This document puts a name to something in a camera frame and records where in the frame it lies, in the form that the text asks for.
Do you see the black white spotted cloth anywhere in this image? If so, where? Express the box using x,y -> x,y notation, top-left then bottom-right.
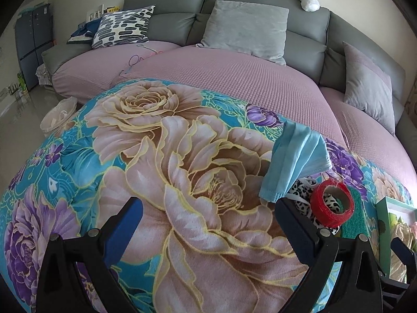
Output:
288,176 -> 342,235

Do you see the floral blanket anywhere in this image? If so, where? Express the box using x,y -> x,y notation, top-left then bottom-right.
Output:
0,76 -> 417,313

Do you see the green floral box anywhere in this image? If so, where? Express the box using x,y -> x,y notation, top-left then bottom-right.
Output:
375,196 -> 417,284

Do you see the green scouring pad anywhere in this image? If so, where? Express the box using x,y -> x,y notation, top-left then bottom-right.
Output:
339,186 -> 371,240

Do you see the white basket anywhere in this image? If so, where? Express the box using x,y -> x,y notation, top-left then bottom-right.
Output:
40,97 -> 78,134

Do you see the red tape roll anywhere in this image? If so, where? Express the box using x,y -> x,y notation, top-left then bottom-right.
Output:
309,179 -> 355,229

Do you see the grey sofa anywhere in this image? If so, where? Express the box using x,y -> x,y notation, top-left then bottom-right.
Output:
42,0 -> 417,199

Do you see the white frame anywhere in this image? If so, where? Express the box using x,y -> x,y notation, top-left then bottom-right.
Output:
86,4 -> 105,22

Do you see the beige frilly cloth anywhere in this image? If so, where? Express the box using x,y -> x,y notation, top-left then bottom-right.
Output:
34,64 -> 54,86

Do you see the grey cabinet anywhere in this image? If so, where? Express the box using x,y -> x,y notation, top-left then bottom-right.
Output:
15,3 -> 54,92

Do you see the dark blue cloth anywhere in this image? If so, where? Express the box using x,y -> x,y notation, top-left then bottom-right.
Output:
67,18 -> 103,44

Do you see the black white patterned pillow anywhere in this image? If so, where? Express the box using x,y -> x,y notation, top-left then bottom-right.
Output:
92,5 -> 156,49

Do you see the pink sofa cover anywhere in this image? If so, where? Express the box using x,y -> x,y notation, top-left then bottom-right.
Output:
52,41 -> 417,199

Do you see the grey and pink pillow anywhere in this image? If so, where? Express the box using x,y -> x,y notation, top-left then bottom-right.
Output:
343,42 -> 395,136

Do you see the plain grey pillow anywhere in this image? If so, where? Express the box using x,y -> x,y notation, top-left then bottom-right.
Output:
196,0 -> 290,66

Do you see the thin purple cord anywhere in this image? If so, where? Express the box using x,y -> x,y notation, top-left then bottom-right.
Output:
119,44 -> 163,76

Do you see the blue face mask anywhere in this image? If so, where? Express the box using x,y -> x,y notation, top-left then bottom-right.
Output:
260,119 -> 333,203

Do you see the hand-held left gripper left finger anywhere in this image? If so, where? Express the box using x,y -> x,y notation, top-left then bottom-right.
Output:
34,196 -> 144,313

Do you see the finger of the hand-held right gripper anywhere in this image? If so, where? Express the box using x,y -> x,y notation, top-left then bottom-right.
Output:
389,237 -> 417,287

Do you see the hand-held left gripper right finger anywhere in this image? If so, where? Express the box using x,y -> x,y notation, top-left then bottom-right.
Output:
275,197 -> 388,313

